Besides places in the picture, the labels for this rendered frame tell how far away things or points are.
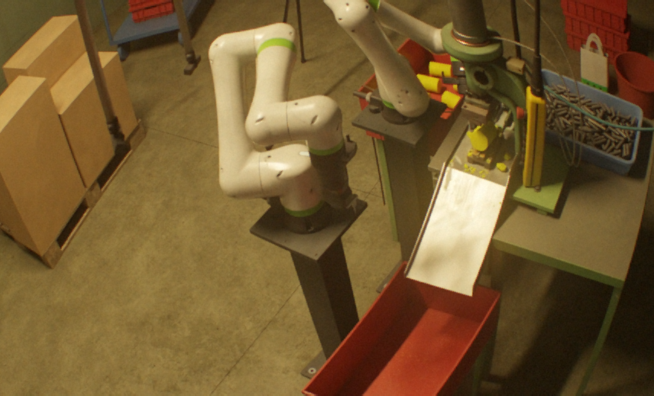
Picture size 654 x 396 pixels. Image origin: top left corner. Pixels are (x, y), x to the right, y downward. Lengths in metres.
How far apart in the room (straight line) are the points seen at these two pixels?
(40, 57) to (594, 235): 3.28
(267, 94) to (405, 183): 1.05
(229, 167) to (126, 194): 2.02
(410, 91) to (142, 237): 1.97
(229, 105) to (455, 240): 0.78
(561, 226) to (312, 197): 0.84
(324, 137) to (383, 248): 1.69
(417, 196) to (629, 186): 1.08
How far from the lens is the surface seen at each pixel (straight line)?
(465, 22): 2.15
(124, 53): 5.65
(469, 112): 2.34
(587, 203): 2.45
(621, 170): 2.56
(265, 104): 2.02
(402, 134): 2.74
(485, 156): 2.46
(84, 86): 4.10
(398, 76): 2.46
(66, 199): 4.17
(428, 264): 2.42
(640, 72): 4.69
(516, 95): 2.29
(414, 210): 3.07
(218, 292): 3.63
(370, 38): 2.35
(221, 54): 2.36
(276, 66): 2.17
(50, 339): 3.88
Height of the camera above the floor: 2.70
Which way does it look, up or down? 43 degrees down
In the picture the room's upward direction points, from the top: 14 degrees counter-clockwise
